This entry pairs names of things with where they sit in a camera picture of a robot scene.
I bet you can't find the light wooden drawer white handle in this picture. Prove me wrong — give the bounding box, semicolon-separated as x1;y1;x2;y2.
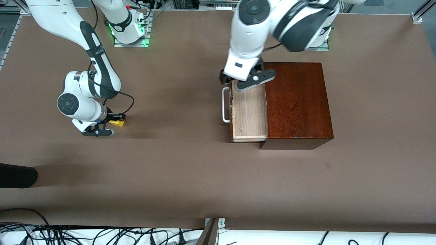
222;80;269;142

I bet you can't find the aluminium corner profile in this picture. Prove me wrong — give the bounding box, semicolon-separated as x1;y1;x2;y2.
411;0;436;23

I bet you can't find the dark brown wooden drawer case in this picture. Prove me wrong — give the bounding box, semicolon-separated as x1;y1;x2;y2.
264;62;334;150

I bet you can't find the brown table cover sheet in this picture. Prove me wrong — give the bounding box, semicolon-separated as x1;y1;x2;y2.
0;7;436;234

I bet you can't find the black ribbed cylinder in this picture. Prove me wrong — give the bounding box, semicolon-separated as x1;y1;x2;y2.
0;163;38;189

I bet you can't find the aluminium table edge rail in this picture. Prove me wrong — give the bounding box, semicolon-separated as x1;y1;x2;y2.
0;6;34;71

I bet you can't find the silver corner bracket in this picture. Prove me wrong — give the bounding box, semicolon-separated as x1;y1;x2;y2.
204;218;226;229

